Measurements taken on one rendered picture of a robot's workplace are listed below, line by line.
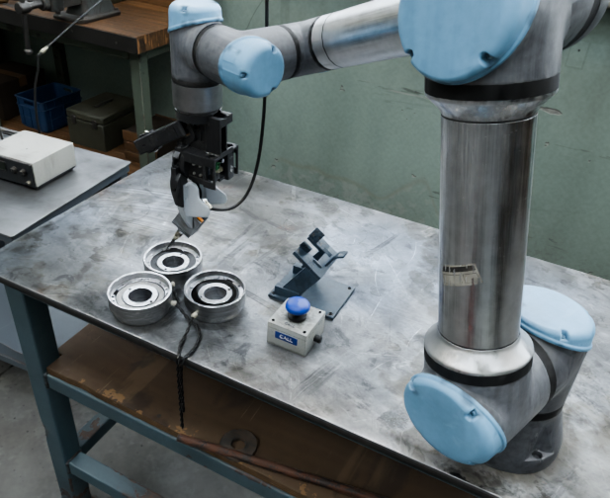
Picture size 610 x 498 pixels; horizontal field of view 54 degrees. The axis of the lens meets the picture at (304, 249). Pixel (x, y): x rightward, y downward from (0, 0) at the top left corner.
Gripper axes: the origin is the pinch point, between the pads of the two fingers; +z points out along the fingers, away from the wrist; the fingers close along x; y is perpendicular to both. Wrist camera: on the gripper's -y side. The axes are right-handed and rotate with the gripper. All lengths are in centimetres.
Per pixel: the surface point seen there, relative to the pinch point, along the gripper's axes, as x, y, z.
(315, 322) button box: -5.2, 26.9, 8.7
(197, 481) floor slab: 9, -9, 93
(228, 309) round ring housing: -8.1, 12.5, 10.1
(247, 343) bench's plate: -10.6, 17.6, 13.2
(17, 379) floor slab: 12, -80, 93
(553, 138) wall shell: 155, 50, 30
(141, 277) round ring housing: -8.3, -5.3, 10.0
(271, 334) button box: -8.8, 20.9, 11.1
